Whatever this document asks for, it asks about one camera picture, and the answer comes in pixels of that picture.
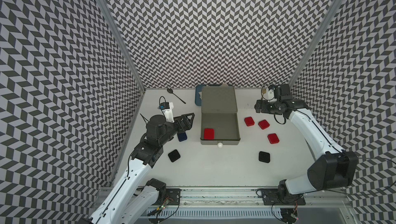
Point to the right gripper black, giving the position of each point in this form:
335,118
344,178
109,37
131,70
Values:
264,109

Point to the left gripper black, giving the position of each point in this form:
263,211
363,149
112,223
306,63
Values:
187,125

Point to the red brooch box three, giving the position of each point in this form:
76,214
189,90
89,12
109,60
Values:
208,134

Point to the red brooch box two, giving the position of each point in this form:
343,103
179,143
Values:
264,124

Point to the grey top drawer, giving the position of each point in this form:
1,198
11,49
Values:
226,128

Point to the red brooch box one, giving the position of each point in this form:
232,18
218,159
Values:
249,121

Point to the red brooch box four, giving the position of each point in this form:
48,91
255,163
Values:
273,138

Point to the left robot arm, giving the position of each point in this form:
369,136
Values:
121,206

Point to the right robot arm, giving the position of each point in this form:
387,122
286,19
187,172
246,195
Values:
333,167

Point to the navy brooch box two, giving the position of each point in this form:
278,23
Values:
182,137

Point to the black brooch box left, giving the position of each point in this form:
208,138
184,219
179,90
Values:
174,155

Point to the black brooch box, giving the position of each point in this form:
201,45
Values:
174,155
264,157

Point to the three-tier drawer cabinet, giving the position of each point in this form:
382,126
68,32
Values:
219,100

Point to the black brooch box right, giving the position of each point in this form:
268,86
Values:
264,157

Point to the blue tray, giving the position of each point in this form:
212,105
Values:
198,92

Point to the black spoon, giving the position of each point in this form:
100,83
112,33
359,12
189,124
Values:
170,90

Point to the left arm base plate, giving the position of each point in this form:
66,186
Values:
172,195

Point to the front aluminium rail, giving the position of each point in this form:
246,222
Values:
244,203

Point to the aluminium corner post left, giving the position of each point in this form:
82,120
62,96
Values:
120,42

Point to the aluminium corner post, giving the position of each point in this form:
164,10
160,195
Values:
120,42
331,13

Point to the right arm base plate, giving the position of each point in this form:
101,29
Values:
272,196

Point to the aluminium corner post right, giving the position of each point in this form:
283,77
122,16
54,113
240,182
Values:
331,13

